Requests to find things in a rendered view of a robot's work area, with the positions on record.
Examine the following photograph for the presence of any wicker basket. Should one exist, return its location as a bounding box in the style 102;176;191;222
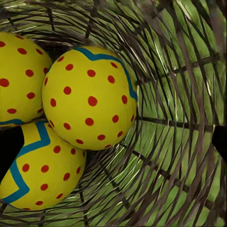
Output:
0;0;227;227

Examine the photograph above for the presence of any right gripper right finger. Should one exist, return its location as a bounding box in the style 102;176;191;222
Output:
212;125;227;163

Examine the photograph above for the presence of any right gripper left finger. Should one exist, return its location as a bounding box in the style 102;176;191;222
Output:
0;125;25;183

